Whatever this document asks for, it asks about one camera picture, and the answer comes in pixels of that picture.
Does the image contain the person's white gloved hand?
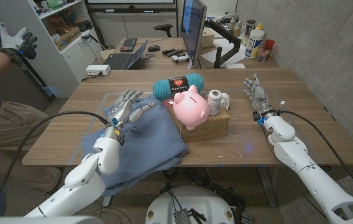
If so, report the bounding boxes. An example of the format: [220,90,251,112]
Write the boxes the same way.
[0,21,39,63]

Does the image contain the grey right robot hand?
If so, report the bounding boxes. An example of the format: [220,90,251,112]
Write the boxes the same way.
[243,73,277,121]

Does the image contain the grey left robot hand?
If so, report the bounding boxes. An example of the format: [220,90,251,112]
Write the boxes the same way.
[103,89,156,146]

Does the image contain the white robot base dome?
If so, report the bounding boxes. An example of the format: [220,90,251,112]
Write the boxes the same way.
[145,185,236,224]

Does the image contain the blue hoodie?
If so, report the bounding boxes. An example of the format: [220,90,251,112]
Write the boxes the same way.
[81,93,190,197]

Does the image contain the teal yarn skein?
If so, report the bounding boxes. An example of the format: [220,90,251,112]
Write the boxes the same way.
[152,72,205,101]

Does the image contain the pink plastic piggy bank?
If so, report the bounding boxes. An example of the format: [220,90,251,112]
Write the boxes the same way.
[172,84,211,131]

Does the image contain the white tape roll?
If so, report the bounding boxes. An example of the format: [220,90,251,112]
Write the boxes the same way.
[221,92,231,111]

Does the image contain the clear glass cup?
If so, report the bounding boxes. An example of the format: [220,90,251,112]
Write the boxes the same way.
[257,45,272,62]

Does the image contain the white twine spool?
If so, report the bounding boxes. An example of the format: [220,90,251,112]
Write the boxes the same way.
[206,89,224,116]

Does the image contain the white power strip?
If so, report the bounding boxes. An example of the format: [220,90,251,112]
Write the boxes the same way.
[85,64,111,77]

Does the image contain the white shelf cabinet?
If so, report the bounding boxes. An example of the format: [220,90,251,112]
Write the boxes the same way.
[0,0,103,99]

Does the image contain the black laptop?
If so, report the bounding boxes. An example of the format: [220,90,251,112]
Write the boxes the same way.
[103,39,149,71]

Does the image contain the white paper sheets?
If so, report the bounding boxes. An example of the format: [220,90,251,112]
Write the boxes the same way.
[199,37,247,69]

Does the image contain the white wipes canister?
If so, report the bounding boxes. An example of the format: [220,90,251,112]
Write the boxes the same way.
[244,29,265,60]

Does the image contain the open cardboard shelf box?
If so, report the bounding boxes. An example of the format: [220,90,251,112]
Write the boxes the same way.
[53,26,82,50]

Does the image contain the green shelf box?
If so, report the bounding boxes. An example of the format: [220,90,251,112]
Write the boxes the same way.
[45,0,64,10]

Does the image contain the brown cardboard box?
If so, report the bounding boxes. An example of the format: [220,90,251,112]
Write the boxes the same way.
[167,104,231,144]

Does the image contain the wooden office desk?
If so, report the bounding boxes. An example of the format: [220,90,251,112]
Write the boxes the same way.
[100,36,279,70]

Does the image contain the black keyboard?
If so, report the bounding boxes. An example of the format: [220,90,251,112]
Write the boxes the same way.
[119,36,138,52]

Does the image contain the dark lidded jar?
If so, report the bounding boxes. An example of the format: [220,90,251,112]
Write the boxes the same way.
[242,19,257,46]

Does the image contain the small tan desk box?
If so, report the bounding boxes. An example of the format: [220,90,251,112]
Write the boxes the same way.
[200,27,216,49]

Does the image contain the white game controller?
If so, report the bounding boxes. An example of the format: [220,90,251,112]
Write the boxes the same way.
[171,53,190,64]

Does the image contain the person in khaki trousers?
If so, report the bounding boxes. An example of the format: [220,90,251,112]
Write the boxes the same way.
[0,88,62,192]

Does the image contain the grey table leg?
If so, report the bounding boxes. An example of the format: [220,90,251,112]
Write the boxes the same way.
[256,166,278,208]

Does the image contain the black office chair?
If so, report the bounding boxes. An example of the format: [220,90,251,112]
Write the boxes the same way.
[153,24,173,38]

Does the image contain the black computer monitor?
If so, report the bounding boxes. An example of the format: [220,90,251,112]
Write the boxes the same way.
[180,0,208,66]

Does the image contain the metal grille box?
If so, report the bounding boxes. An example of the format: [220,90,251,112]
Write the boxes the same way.
[173,208,193,224]

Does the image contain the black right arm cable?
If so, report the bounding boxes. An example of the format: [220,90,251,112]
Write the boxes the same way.
[277,109,353,205]

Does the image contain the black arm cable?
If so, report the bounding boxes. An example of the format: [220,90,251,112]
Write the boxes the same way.
[277,109,353,205]
[0,110,111,217]

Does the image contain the black power strip cable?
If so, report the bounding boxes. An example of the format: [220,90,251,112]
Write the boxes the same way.
[81,73,103,83]

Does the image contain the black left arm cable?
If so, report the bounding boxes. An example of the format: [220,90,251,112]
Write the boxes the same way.
[0,110,111,217]

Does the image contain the black floor cable bundle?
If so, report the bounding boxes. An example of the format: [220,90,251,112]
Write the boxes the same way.
[160,167,246,220]

